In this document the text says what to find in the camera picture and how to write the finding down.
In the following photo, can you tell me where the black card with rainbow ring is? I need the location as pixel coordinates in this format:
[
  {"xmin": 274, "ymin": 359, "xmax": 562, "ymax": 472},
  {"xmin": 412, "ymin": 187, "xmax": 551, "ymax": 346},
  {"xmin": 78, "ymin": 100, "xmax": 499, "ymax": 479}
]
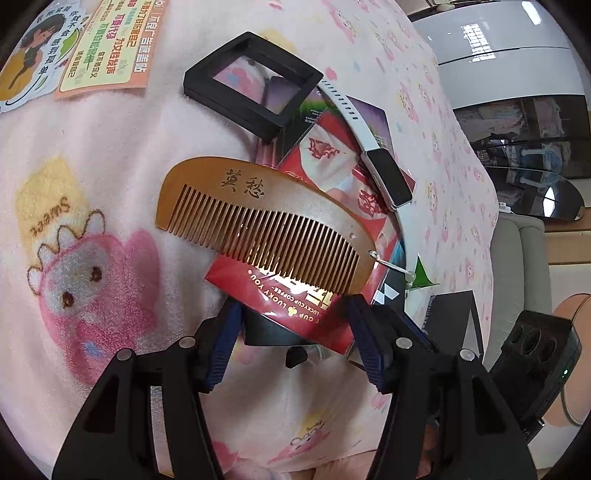
[{"xmin": 256, "ymin": 88, "xmax": 407, "ymax": 310}]

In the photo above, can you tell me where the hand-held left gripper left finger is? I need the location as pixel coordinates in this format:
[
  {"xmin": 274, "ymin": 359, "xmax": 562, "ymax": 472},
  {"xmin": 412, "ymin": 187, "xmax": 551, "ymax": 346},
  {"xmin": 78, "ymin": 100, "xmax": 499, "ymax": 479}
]
[{"xmin": 52, "ymin": 298, "xmax": 245, "ymax": 480}]

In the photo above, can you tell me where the grey sofa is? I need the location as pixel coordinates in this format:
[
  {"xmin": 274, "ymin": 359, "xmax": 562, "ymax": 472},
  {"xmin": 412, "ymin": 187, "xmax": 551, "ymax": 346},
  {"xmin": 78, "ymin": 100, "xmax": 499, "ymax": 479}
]
[{"xmin": 480, "ymin": 212, "xmax": 552, "ymax": 370}]

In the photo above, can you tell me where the cartoon girl sticker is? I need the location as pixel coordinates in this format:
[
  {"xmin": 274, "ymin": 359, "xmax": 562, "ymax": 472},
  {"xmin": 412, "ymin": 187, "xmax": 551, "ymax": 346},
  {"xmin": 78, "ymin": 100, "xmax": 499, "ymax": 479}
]
[{"xmin": 0, "ymin": 0, "xmax": 100, "ymax": 114}]

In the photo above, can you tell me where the pin with white bead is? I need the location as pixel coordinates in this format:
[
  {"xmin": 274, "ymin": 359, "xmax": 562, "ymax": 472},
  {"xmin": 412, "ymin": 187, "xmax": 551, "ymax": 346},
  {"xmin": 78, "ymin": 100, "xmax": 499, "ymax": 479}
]
[{"xmin": 367, "ymin": 249, "xmax": 416, "ymax": 281}]

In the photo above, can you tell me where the black square frame case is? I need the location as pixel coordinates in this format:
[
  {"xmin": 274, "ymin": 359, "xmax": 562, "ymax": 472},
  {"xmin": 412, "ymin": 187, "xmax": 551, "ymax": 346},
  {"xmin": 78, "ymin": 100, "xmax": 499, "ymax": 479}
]
[{"xmin": 183, "ymin": 31, "xmax": 325, "ymax": 141}]

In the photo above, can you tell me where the red foil packet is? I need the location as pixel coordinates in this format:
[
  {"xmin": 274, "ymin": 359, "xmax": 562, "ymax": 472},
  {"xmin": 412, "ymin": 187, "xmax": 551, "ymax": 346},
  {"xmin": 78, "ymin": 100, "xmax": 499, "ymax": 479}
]
[{"xmin": 204, "ymin": 108, "xmax": 416, "ymax": 357}]

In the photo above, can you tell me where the white smart band watch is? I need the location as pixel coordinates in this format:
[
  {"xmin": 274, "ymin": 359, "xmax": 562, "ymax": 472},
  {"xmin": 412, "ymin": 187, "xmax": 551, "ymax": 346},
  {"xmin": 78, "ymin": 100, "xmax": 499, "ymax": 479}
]
[{"xmin": 318, "ymin": 78, "xmax": 415, "ymax": 278}]

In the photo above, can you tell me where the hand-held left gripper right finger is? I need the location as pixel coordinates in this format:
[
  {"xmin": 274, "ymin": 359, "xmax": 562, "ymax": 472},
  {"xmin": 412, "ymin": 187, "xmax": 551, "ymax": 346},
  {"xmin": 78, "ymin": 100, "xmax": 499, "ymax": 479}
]
[{"xmin": 346, "ymin": 295, "xmax": 539, "ymax": 480}]

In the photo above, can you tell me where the green triangular paper piece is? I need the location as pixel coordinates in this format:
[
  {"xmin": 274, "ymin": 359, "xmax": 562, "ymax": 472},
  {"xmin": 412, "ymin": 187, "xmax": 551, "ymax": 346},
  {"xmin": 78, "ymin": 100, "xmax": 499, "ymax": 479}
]
[{"xmin": 409, "ymin": 253, "xmax": 437, "ymax": 289}]

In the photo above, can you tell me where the white glossy cabinet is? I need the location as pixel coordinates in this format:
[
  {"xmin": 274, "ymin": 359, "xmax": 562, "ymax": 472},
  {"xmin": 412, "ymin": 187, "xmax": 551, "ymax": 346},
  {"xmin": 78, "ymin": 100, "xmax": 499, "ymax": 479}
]
[{"xmin": 406, "ymin": 0, "xmax": 589, "ymax": 112}]

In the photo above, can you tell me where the glass-front cabinet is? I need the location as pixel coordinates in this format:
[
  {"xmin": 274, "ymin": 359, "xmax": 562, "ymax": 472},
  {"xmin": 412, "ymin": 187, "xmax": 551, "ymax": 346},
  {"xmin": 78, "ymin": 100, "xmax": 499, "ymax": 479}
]
[{"xmin": 452, "ymin": 95, "xmax": 591, "ymax": 181}]

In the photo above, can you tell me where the orange and green leaflet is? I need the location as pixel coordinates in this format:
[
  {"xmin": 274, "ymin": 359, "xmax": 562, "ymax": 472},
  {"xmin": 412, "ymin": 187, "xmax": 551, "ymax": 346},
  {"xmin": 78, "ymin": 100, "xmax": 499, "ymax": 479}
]
[{"xmin": 53, "ymin": 0, "xmax": 169, "ymax": 102}]

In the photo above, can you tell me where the pink printed blanket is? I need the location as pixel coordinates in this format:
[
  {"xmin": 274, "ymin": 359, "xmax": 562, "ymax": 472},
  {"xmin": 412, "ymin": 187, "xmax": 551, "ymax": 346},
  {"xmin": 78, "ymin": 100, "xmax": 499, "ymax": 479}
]
[{"xmin": 0, "ymin": 0, "xmax": 502, "ymax": 480}]

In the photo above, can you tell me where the black cardboard box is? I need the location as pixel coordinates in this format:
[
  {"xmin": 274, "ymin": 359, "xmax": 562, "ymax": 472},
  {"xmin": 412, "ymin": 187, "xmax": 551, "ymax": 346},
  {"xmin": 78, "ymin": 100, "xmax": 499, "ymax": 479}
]
[{"xmin": 422, "ymin": 290, "xmax": 486, "ymax": 367}]

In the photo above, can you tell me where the dark glass table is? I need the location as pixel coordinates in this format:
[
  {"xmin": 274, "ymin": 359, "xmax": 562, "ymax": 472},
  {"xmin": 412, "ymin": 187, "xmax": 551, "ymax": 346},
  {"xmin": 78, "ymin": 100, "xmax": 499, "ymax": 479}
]
[{"xmin": 485, "ymin": 166, "xmax": 587, "ymax": 220}]

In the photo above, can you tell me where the wooden comb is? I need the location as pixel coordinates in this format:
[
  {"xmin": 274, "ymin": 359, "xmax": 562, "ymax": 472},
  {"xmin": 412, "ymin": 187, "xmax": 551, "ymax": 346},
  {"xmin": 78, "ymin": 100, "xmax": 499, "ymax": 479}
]
[{"xmin": 154, "ymin": 156, "xmax": 378, "ymax": 296}]

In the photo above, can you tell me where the person's right forearm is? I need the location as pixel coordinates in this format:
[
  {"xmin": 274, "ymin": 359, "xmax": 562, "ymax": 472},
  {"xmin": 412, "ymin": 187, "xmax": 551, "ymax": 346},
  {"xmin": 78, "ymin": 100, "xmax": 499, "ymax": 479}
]
[{"xmin": 551, "ymin": 293, "xmax": 591, "ymax": 425}]

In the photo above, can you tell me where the black plastic object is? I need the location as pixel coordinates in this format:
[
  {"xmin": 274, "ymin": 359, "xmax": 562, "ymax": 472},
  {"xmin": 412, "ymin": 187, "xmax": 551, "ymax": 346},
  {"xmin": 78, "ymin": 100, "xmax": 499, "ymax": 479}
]
[{"xmin": 240, "ymin": 307, "xmax": 333, "ymax": 368}]

